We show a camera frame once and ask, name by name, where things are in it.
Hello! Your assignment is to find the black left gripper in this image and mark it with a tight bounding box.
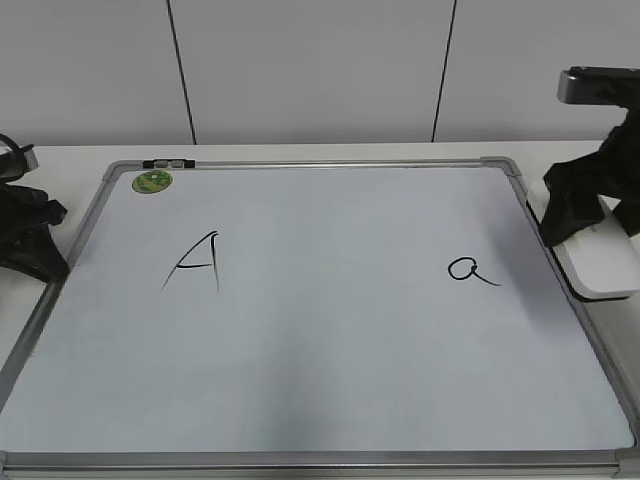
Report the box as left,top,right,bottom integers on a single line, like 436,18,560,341
1,184,69,283

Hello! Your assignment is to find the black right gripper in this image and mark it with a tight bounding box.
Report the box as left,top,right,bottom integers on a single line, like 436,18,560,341
542,82,640,247

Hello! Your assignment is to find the white rectangular board eraser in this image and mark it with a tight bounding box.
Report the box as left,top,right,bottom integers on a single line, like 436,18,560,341
551,203,639,302

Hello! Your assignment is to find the black grey hanger clip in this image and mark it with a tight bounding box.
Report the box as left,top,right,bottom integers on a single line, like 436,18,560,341
142,159,196,170

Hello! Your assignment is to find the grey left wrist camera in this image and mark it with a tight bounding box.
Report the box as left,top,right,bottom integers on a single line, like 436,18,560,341
0,134,39,183

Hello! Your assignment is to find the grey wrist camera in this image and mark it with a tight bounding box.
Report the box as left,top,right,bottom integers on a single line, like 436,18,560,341
557,66,639,110
0,134,39,183

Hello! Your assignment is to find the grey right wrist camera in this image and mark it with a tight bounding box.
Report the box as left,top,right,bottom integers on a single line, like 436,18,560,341
557,66,639,110

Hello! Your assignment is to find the white board with aluminium frame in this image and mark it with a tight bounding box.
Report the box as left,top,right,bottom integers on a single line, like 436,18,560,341
1,157,639,477

